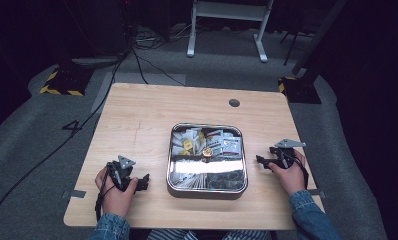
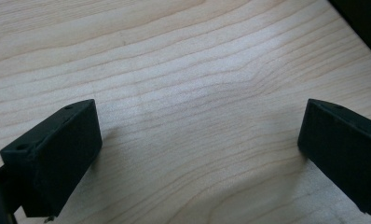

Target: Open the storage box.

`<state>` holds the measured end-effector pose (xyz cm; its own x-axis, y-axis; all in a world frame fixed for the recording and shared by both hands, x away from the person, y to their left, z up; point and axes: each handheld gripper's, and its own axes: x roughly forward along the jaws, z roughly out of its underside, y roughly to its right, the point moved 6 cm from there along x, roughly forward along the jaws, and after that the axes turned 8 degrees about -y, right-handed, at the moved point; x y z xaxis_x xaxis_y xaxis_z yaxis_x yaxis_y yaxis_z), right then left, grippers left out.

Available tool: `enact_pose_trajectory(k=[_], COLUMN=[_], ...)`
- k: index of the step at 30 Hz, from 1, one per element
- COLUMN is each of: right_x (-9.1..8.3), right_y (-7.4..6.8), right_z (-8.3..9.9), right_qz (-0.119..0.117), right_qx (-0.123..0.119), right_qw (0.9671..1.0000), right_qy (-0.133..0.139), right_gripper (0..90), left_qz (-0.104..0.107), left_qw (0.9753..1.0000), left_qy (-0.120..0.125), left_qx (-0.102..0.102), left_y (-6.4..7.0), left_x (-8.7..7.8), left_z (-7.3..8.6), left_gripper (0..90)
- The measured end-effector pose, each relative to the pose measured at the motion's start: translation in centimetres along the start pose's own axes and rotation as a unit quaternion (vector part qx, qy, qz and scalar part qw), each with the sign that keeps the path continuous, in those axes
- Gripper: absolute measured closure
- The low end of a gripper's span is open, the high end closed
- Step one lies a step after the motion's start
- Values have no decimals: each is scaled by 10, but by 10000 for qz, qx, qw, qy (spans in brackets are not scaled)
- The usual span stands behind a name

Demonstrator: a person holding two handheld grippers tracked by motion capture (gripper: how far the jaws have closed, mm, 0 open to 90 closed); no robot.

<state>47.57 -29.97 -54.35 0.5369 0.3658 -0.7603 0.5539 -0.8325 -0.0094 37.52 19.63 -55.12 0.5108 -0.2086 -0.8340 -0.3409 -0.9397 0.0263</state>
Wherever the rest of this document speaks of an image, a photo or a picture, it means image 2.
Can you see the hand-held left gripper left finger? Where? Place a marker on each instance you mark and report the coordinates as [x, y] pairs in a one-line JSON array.
[[53, 161]]

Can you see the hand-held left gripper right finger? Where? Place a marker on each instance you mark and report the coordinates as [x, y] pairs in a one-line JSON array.
[[345, 149]]

